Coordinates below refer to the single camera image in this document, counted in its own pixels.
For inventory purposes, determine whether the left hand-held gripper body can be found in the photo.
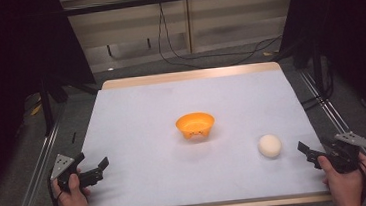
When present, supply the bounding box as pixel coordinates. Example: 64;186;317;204
47;149;106;194

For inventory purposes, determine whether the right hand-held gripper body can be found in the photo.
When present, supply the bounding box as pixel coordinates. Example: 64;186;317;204
308;129;366;177

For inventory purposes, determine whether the white round bun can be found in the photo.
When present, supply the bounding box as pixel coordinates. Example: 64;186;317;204
256;133;284;160

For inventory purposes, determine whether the orange bowl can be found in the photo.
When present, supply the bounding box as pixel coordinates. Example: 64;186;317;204
174;110;217;143

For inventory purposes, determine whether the person's right hand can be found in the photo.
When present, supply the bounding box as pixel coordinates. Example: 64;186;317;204
316;150;366;206

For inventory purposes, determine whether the person's left hand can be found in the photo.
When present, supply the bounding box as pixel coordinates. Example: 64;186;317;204
49;167;93;206

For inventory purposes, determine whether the black metal stand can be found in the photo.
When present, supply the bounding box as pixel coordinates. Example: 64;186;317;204
37;73;57;137

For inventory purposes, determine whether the yellow floor tape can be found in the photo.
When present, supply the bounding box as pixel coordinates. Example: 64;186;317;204
30;103;43;116

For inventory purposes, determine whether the white table sheet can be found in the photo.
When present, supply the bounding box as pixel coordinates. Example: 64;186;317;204
76;65;329;206

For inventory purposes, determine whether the black curtain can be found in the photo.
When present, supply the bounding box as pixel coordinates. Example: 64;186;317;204
0;0;107;206
270;0;366;135

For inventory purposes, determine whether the aluminium floor rail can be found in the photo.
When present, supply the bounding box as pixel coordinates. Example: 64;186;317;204
298;64;366;206
0;101;76;206

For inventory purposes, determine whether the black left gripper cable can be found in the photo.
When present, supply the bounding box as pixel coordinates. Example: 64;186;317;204
46;175;68;206

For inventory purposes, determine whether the black floor cable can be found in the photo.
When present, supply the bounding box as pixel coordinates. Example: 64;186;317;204
298;66;337;112

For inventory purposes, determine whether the black hanging cable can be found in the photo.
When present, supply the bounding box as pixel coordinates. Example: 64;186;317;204
153;0;286;74

